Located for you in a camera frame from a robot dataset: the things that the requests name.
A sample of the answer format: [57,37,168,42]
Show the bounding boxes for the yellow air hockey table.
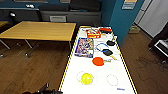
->
[58,24,139,94]

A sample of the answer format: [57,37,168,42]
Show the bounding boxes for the yellow bowl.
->
[79,71,95,86]

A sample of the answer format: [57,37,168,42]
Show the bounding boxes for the clear rimmed bowl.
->
[105,73,120,86]

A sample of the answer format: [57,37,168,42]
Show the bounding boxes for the beige wall plaque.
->
[121,0,138,10]

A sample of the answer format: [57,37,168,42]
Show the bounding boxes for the dark grey sofa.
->
[49,0,102,24]

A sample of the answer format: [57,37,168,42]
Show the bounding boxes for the white wall outlet strip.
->
[24,3,36,9]

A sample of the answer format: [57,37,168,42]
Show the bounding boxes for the white paper sign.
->
[49,14,67,23]

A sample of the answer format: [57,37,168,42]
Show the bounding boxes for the long grey bench sofa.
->
[0,8,43,23]

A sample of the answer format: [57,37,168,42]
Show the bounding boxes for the black wheeled cart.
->
[148,31,168,63]

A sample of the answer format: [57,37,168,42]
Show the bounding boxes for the wicker basket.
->
[128,24,141,35]

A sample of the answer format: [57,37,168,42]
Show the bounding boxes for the orange plate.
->
[91,56,105,67]

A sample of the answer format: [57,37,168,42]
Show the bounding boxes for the black office chair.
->
[7,10,18,25]

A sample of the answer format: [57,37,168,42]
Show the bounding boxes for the dark bowl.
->
[105,39,117,47]

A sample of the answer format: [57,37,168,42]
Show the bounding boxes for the low wooden table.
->
[0,20,78,59]
[0,20,8,29]

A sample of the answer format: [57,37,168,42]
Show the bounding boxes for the blue ring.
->
[94,41,108,53]

